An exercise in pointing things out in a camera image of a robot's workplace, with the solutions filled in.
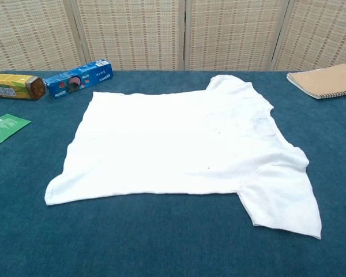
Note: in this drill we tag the blue Oreo cookie box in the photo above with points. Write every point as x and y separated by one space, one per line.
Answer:
75 80

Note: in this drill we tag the white T-shirt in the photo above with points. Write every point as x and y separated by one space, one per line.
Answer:
173 144

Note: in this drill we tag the green sachet packet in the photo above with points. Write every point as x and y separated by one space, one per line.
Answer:
5 127

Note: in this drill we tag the woven folding screen panel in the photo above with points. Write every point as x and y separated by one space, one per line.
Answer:
236 34
323 31
129 34
26 34

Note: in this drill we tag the yellow label tea bottle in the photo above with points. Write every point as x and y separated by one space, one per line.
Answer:
11 86

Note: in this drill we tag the brown spiral notebook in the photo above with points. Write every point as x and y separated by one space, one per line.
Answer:
325 80

